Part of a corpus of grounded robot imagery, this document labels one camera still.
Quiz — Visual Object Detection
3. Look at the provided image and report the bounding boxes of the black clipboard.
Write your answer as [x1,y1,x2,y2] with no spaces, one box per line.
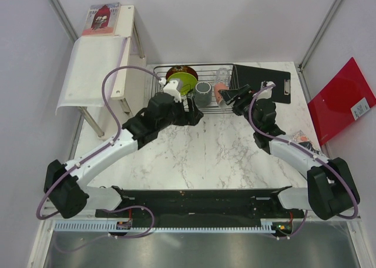
[229,65,291,104]

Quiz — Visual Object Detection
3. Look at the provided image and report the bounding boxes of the white side shelf table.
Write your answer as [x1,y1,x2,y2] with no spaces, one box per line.
[78,5,146,140]

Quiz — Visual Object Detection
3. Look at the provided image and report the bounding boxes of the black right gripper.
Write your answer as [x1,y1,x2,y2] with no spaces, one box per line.
[219,84,260,132]

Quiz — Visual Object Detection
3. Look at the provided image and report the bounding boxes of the lime green plate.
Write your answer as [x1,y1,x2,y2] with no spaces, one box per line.
[167,72,197,96]

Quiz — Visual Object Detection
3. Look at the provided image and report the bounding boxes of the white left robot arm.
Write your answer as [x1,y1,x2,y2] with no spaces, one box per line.
[43,92,203,219]

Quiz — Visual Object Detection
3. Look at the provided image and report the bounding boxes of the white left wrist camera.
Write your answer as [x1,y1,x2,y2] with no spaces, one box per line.
[163,79,182,102]

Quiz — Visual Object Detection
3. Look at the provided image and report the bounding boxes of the black wire dish rack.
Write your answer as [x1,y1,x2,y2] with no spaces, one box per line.
[152,62,243,115]

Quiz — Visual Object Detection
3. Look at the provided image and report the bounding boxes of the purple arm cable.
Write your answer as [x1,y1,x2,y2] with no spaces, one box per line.
[248,84,361,241]
[35,37,165,253]

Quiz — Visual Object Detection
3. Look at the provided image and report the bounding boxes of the red plastic folder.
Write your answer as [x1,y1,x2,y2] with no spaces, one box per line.
[308,58,375,146]

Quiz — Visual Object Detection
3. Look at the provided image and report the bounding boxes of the clear octagonal glass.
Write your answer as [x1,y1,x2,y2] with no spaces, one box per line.
[214,68,231,86]

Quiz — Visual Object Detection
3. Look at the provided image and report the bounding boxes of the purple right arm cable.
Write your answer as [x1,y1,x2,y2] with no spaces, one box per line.
[248,84,361,241]

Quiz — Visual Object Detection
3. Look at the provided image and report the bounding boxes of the red cover book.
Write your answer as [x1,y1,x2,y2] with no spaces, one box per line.
[82,2,121,36]

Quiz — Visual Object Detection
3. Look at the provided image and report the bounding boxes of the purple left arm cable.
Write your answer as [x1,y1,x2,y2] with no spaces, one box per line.
[35,37,165,253]

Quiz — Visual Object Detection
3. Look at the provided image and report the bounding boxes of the orange pink mug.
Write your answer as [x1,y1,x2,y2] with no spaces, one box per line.
[214,82,229,109]

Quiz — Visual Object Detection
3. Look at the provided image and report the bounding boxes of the white slotted cable duct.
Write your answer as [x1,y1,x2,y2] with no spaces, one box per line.
[53,220,291,233]

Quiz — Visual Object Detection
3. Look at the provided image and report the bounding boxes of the Little Women book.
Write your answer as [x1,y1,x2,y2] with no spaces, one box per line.
[290,130,323,155]

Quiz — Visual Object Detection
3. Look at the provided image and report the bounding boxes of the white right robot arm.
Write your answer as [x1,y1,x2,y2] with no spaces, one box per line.
[219,82,360,220]

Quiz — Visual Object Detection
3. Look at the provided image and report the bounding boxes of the dark red patterned bowl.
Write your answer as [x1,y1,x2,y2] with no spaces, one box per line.
[166,65,198,79]

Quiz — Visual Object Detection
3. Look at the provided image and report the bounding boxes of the white translucent mat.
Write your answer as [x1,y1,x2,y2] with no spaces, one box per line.
[56,36,128,109]

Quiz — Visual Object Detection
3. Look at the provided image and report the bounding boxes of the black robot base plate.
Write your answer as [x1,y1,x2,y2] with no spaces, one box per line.
[95,187,304,226]

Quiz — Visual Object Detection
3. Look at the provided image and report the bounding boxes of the grey mug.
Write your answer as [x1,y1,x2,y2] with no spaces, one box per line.
[194,82,212,107]

